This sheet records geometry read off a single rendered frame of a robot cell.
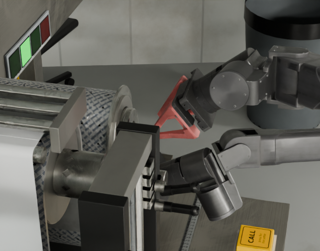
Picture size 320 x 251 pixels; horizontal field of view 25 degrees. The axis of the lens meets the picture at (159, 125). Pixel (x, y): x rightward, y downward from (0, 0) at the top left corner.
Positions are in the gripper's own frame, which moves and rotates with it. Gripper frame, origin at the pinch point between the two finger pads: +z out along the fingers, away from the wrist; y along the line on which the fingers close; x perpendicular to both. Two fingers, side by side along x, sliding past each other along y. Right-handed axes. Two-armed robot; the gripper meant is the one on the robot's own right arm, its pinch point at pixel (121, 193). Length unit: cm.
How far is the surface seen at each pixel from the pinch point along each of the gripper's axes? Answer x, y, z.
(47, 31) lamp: 25, 43, 20
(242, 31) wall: -72, 269, 51
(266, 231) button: -25.9, 12.3, -16.4
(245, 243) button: -24.1, 7.5, -13.2
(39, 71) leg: 8, 74, 49
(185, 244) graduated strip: -20.0, 7.2, -1.4
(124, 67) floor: -57, 247, 115
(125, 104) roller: 18.0, -4.6, -13.6
